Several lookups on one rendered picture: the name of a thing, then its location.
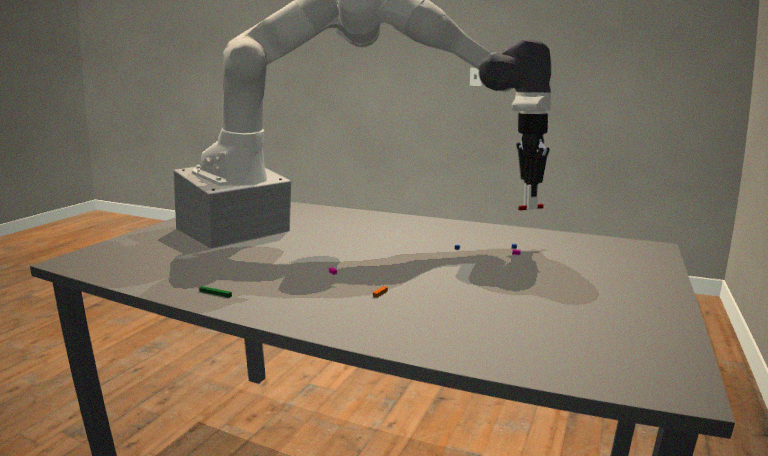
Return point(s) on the orange rod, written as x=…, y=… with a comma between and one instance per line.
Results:
x=380, y=291

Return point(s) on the green rod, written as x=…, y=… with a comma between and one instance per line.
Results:
x=214, y=291

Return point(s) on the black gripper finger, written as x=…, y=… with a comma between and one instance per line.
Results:
x=536, y=173
x=524, y=165

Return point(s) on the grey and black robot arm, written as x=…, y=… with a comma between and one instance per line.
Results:
x=525, y=66

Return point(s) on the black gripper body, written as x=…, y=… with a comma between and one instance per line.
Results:
x=533, y=126

